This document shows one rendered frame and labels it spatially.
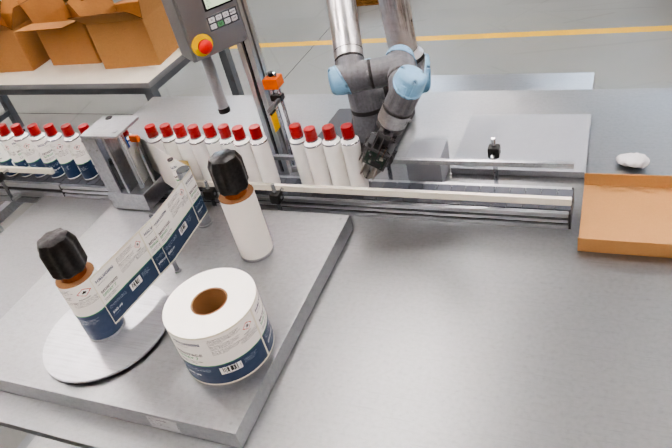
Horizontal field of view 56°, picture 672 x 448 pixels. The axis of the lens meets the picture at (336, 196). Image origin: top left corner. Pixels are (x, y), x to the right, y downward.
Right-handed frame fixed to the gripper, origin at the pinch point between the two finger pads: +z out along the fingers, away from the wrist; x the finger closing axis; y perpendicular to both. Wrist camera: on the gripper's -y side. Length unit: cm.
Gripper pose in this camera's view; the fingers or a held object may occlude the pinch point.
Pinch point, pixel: (368, 173)
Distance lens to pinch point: 173.4
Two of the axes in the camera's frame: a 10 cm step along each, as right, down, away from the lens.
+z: -2.8, 6.7, 6.9
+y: -3.4, 6.0, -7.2
